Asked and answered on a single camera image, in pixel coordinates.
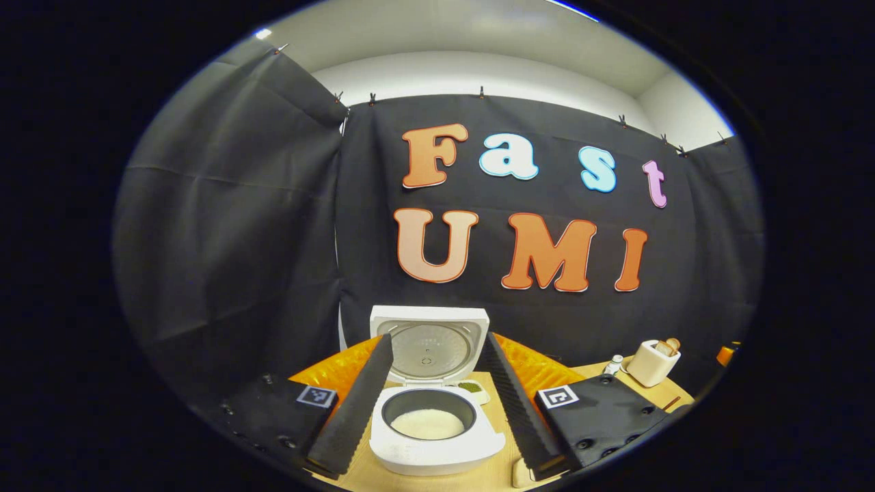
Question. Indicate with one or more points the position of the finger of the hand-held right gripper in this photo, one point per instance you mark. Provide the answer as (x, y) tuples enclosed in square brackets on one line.
[(727, 354)]

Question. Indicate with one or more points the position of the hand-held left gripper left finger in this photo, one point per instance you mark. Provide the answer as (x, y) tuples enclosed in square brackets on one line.
[(355, 410)]

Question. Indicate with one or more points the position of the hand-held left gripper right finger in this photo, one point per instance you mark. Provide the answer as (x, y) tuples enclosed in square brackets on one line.
[(519, 410)]

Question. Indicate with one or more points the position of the white rice heap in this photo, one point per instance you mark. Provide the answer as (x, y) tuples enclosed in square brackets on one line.
[(427, 425)]

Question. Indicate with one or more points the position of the cream chopstick holder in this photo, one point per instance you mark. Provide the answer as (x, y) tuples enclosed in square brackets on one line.
[(646, 365)]

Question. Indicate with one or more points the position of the white rice cooker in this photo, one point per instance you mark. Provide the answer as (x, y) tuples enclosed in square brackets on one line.
[(437, 458)]

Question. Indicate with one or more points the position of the small dish with green filling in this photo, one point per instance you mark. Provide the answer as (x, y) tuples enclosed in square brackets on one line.
[(472, 388)]

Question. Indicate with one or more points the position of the small white bottle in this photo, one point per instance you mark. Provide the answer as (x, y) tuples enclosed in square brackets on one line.
[(613, 365)]

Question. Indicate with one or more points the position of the black backdrop cloth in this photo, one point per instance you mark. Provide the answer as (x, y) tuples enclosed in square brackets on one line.
[(239, 239)]

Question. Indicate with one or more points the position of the row of black cloth clips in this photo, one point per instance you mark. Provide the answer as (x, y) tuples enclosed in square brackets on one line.
[(482, 92)]

